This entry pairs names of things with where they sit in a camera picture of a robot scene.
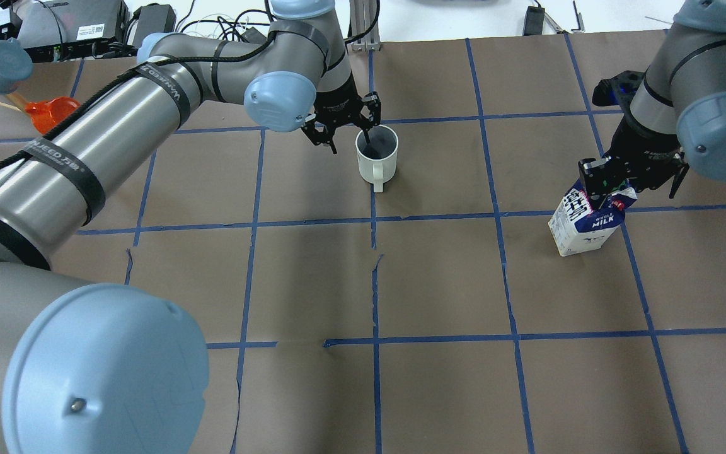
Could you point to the orange plastic cup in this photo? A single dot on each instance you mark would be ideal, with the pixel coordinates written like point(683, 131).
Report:
point(47, 114)

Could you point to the black power adapter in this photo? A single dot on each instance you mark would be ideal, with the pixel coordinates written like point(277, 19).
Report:
point(149, 19)

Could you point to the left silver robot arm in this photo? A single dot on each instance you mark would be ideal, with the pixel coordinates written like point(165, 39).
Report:
point(96, 367)

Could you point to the blue white milk carton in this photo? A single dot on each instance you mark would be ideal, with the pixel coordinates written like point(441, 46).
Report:
point(577, 227)

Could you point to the black electronics box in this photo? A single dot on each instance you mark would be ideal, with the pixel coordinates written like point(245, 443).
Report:
point(65, 30)

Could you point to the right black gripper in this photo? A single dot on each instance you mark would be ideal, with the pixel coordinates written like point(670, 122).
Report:
point(637, 153)

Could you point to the black power brick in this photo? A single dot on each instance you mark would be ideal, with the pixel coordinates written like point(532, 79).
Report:
point(534, 21)

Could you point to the aluminium frame post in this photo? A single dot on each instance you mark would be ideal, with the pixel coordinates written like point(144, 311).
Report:
point(364, 26)

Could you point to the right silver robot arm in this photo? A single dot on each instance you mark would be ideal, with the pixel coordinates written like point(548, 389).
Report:
point(674, 113)

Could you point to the white ceramic mug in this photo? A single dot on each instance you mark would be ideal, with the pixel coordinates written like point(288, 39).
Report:
point(377, 155)

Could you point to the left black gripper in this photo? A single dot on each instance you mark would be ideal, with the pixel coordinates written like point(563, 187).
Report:
point(336, 102)

